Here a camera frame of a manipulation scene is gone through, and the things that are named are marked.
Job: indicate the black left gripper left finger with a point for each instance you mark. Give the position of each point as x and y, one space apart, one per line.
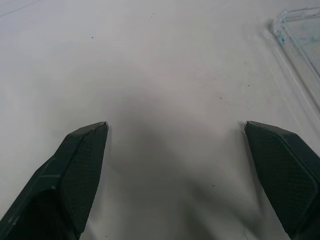
75 175

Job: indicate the clear plastic container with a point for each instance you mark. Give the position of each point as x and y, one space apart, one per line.
301 42

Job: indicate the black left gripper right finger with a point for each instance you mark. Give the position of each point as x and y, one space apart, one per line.
285 170

